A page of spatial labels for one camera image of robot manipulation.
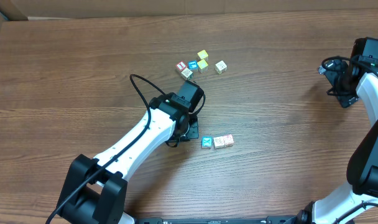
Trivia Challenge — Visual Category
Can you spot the cream block pencil picture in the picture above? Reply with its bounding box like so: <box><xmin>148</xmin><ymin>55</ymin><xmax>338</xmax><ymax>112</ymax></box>
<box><xmin>201</xmin><ymin>136</ymin><xmax>213</xmax><ymax>149</ymax></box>

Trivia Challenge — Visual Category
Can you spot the cream block green side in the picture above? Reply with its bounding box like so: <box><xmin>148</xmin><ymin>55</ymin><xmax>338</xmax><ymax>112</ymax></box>
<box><xmin>180</xmin><ymin>68</ymin><xmax>193</xmax><ymax>80</ymax></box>

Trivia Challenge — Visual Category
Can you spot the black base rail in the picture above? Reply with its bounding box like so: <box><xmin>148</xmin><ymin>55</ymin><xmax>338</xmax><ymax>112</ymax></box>
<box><xmin>135</xmin><ymin>215</ymin><xmax>297</xmax><ymax>224</ymax></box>

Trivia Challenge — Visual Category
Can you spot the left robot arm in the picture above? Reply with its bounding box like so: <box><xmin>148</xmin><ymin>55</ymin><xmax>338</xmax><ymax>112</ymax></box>
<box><xmin>52</xmin><ymin>81</ymin><xmax>205</xmax><ymax>224</ymax></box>

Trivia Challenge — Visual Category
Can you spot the yellow block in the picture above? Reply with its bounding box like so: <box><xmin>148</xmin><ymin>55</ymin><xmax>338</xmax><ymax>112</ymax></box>
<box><xmin>197</xmin><ymin>59</ymin><xmax>208</xmax><ymax>73</ymax></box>
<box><xmin>197</xmin><ymin>50</ymin><xmax>209</xmax><ymax>61</ymax></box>

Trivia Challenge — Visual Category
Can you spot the yellow block far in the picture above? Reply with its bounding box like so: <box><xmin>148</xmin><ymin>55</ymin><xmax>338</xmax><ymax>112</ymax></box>
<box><xmin>197</xmin><ymin>50</ymin><xmax>209</xmax><ymax>61</ymax></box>

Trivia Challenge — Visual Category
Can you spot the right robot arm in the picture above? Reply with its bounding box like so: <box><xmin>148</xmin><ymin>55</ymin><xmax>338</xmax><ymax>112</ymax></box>
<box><xmin>287</xmin><ymin>37</ymin><xmax>378</xmax><ymax>223</ymax></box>

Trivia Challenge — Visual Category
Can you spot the yellow block near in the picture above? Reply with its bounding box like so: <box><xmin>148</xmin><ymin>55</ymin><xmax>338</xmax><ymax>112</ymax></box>
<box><xmin>197</xmin><ymin>59</ymin><xmax>208</xmax><ymax>73</ymax></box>

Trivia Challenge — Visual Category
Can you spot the cream block right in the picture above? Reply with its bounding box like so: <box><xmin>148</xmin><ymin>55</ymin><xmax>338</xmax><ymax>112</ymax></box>
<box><xmin>214</xmin><ymin>60</ymin><xmax>227</xmax><ymax>75</ymax></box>

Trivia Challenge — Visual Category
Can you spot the cream block red side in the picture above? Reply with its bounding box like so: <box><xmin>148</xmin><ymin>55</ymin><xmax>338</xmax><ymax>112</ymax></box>
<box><xmin>223</xmin><ymin>134</ymin><xmax>234</xmax><ymax>147</ymax></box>

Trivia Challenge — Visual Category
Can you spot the red letter I block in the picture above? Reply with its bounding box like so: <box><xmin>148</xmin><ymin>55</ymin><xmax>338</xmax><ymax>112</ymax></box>
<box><xmin>175</xmin><ymin>61</ymin><xmax>187</xmax><ymax>73</ymax></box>

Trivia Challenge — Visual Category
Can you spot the blue letter P block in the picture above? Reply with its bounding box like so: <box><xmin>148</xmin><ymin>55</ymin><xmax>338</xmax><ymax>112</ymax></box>
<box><xmin>213</xmin><ymin>136</ymin><xmax>225</xmax><ymax>149</ymax></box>

